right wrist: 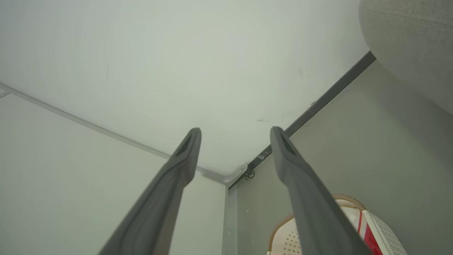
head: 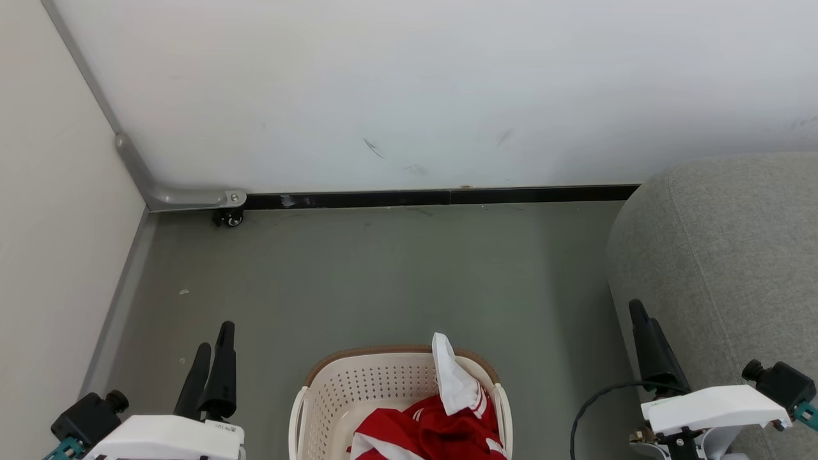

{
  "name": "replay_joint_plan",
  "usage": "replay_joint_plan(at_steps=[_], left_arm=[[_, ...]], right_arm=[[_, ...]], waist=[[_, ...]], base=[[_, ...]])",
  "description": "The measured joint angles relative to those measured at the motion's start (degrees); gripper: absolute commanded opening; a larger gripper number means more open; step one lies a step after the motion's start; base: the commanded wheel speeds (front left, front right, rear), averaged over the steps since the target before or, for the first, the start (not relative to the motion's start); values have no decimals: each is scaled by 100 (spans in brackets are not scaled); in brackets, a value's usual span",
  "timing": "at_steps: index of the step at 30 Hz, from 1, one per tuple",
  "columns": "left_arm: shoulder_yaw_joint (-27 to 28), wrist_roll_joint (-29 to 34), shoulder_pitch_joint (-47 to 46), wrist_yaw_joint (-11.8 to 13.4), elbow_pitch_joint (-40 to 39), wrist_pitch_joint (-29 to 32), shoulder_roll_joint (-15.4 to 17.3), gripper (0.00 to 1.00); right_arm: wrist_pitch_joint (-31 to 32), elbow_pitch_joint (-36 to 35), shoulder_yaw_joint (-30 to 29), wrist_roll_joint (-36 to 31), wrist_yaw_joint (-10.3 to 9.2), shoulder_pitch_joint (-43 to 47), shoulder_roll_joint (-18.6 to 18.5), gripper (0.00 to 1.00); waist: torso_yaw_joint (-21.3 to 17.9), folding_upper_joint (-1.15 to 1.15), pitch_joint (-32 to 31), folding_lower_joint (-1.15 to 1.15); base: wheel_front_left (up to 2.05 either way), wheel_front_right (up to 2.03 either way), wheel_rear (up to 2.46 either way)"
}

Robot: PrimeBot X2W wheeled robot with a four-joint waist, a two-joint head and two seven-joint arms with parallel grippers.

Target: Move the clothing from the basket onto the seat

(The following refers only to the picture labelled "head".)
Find grey fabric sofa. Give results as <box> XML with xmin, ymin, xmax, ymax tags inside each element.
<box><xmin>604</xmin><ymin>151</ymin><xmax>818</xmax><ymax>460</ymax></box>

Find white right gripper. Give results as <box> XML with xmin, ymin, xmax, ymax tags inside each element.
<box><xmin>629</xmin><ymin>298</ymin><xmax>793</xmax><ymax>460</ymax></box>

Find red and white jersey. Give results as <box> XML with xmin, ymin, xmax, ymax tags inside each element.
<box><xmin>348</xmin><ymin>332</ymin><xmax>509</xmax><ymax>460</ymax></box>

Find cream perforated laundry basket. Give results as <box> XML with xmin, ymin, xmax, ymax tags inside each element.
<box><xmin>289</xmin><ymin>346</ymin><xmax>514</xmax><ymax>460</ymax></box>

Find black baseboard strip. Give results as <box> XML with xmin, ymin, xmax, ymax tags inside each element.
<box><xmin>245</xmin><ymin>185</ymin><xmax>641</xmax><ymax>211</ymax></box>

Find teal left camera connector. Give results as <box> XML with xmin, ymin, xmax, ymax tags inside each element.
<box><xmin>42</xmin><ymin>436</ymin><xmax>84</xmax><ymax>460</ymax></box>

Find grey partition floor rail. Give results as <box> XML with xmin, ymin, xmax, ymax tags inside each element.
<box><xmin>78</xmin><ymin>210</ymin><xmax>158</xmax><ymax>400</ymax></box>

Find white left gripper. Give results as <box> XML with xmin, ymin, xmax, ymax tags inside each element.
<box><xmin>83</xmin><ymin>321</ymin><xmax>247</xmax><ymax>460</ymax></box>

